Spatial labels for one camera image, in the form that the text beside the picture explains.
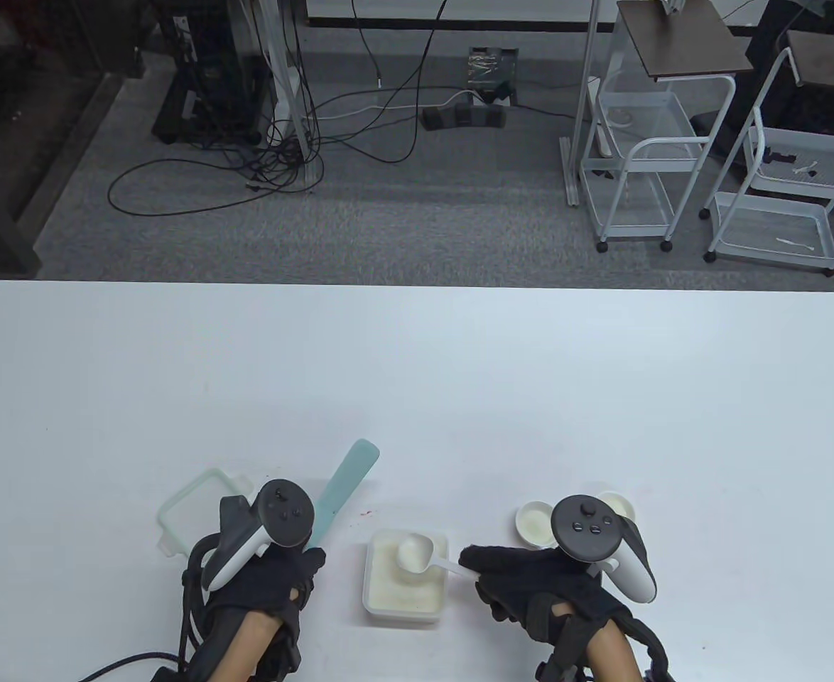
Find white coffee spoon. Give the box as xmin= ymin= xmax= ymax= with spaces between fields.
xmin=397 ymin=534 xmax=478 ymax=580

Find teal dessert spatula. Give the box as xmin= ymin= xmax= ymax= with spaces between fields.
xmin=308 ymin=439 xmax=380 ymax=551

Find black and white controller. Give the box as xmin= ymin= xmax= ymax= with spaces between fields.
xmin=551 ymin=495 xmax=658 ymax=605
xmin=200 ymin=480 xmax=316 ymax=592

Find small round white dish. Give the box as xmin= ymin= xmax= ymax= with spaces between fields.
xmin=515 ymin=501 xmax=556 ymax=549

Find white floor cable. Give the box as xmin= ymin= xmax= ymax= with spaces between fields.
xmin=310 ymin=89 xmax=475 ymax=121

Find person's right hand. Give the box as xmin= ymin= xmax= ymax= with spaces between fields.
xmin=458 ymin=546 xmax=634 ymax=644

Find black floor box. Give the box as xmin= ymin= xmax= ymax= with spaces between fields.
xmin=468 ymin=48 xmax=519 ymax=100

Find black glove cable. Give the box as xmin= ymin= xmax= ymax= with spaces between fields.
xmin=80 ymin=554 xmax=212 ymax=682

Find bundle of black floor cables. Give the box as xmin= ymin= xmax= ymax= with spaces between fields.
xmin=108 ymin=0 xmax=524 ymax=217

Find white cart with brown top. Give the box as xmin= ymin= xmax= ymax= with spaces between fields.
xmin=579 ymin=0 xmax=755 ymax=253
xmin=701 ymin=30 xmax=834 ymax=278

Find clear lid with green rim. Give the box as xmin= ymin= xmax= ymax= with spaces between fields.
xmin=158 ymin=467 xmax=258 ymax=556

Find black power strip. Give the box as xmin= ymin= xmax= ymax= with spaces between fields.
xmin=421 ymin=102 xmax=510 ymax=132

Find clear plastic sugar container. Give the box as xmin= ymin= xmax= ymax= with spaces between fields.
xmin=362 ymin=529 xmax=452 ymax=626

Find person's left hand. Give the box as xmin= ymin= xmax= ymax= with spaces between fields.
xmin=204 ymin=547 xmax=327 ymax=640

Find black and white right controller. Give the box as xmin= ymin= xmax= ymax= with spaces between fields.
xmin=551 ymin=495 xmax=658 ymax=605

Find silver aluminium frame leg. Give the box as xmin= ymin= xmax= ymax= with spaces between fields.
xmin=257 ymin=0 xmax=324 ymax=193
xmin=559 ymin=0 xmax=602 ymax=208

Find white dish with handle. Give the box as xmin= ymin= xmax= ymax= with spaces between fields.
xmin=597 ymin=492 xmax=637 ymax=523

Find black computer rack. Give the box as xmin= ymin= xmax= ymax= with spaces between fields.
xmin=151 ymin=0 xmax=276 ymax=146

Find dark glass partition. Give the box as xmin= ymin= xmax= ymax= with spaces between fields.
xmin=0 ymin=0 xmax=155 ymax=279

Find black and white left controller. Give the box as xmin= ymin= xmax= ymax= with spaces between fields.
xmin=200 ymin=480 xmax=316 ymax=592

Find person's right forearm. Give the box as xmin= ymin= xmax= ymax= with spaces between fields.
xmin=587 ymin=625 xmax=641 ymax=682

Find person's left forearm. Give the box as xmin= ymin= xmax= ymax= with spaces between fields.
xmin=215 ymin=615 xmax=279 ymax=682

